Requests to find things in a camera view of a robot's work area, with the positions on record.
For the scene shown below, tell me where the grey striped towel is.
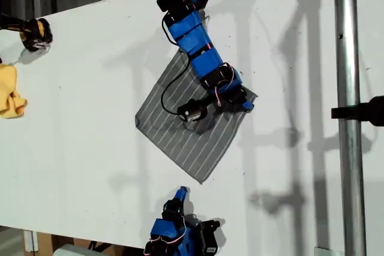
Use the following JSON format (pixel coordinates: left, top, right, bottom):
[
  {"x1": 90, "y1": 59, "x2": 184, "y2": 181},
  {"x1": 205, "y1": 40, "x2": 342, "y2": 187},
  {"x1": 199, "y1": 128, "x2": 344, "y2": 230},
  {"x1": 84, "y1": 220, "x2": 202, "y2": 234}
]
[{"x1": 134, "y1": 49, "x2": 259, "y2": 185}]

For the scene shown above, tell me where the white plastic object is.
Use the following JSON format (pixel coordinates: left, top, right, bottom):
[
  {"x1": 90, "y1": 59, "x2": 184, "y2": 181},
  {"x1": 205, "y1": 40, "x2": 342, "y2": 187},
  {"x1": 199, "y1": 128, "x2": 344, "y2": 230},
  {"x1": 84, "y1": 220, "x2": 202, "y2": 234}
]
[{"x1": 53, "y1": 243, "x2": 91, "y2": 256}]

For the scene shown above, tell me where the black clamp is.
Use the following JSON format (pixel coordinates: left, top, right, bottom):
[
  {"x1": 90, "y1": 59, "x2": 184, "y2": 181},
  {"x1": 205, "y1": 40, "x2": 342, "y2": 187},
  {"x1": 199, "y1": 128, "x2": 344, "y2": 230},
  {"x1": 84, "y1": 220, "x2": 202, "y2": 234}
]
[{"x1": 331, "y1": 95, "x2": 384, "y2": 128}]

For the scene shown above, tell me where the brown cardboard box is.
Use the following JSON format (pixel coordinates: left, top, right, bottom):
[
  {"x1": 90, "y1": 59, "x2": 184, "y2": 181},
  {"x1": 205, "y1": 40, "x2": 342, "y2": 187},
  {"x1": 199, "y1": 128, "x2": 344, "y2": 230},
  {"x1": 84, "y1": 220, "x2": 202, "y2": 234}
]
[{"x1": 23, "y1": 230, "x2": 145, "y2": 256}]

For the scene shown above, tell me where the yellow cloth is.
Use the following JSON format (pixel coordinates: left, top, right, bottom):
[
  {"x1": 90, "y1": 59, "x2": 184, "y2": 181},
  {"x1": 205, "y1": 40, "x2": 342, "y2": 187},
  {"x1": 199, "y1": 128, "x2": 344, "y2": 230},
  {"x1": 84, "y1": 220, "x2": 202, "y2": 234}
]
[{"x1": 0, "y1": 63, "x2": 28, "y2": 120}]

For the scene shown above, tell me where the black and yellow tool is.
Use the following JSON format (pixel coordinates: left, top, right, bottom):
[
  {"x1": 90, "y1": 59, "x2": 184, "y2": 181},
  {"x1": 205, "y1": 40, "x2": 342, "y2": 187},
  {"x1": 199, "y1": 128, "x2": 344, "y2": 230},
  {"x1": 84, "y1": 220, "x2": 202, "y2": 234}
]
[{"x1": 0, "y1": 13, "x2": 54, "y2": 53}]

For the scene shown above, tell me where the red and white wire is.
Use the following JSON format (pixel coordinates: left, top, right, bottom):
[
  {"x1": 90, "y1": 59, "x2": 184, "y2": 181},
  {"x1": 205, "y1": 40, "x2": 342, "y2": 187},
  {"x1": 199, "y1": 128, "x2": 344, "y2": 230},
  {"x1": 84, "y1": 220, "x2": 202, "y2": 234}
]
[
  {"x1": 182, "y1": 0, "x2": 236, "y2": 107},
  {"x1": 145, "y1": 218, "x2": 187, "y2": 246}
]

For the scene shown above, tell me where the short black camera stalk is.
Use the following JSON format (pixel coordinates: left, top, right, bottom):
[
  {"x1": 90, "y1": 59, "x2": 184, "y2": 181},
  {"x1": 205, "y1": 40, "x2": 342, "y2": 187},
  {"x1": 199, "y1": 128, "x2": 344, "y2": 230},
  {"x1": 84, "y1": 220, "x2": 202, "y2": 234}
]
[{"x1": 203, "y1": 95, "x2": 224, "y2": 109}]

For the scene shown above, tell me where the black camera box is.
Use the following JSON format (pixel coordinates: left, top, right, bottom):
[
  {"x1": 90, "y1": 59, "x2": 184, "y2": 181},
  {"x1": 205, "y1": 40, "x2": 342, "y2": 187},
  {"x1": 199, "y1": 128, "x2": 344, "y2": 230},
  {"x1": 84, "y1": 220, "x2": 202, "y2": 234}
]
[
  {"x1": 200, "y1": 219, "x2": 221, "y2": 254},
  {"x1": 176, "y1": 99, "x2": 208, "y2": 122}
]

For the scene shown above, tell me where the black camera cable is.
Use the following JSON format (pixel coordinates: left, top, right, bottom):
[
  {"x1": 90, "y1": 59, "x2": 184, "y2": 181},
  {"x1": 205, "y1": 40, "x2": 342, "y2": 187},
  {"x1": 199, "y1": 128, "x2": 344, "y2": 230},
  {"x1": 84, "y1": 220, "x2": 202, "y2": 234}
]
[{"x1": 160, "y1": 13, "x2": 193, "y2": 116}]

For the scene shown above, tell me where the steel post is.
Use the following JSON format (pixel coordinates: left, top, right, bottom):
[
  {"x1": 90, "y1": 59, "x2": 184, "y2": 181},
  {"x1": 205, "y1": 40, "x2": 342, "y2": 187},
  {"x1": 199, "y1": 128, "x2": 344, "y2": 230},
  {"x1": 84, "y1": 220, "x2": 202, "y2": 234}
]
[{"x1": 332, "y1": 0, "x2": 368, "y2": 256}]

